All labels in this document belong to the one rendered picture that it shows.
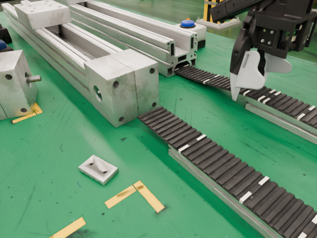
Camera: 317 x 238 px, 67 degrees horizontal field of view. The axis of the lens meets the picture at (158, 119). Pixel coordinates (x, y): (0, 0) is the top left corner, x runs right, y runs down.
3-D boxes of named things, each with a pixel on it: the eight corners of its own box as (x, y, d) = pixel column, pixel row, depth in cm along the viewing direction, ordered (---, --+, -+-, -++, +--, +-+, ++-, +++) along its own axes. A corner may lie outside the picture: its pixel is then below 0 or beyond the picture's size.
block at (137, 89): (169, 103, 48) (169, 58, 42) (115, 128, 42) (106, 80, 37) (143, 86, 54) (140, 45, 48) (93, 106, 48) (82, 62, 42)
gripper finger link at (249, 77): (248, 112, 39) (272, 56, 35) (219, 98, 43) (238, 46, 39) (257, 111, 41) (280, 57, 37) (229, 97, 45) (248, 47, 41)
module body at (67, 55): (135, 90, 53) (130, 53, 48) (93, 106, 48) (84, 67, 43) (34, 21, 104) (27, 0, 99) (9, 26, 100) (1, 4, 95)
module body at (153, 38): (196, 65, 62) (198, 32, 57) (166, 77, 57) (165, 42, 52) (75, 13, 114) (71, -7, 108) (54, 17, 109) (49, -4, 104)
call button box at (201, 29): (205, 46, 73) (207, 25, 69) (181, 55, 68) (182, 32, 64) (187, 40, 78) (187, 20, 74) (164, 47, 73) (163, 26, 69)
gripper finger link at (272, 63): (283, 94, 45) (287, 54, 38) (255, 83, 49) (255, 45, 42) (293, 84, 46) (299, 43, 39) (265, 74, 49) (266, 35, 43)
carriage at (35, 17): (74, 31, 70) (68, 6, 66) (36, 40, 65) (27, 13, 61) (56, 21, 81) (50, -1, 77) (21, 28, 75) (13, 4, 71)
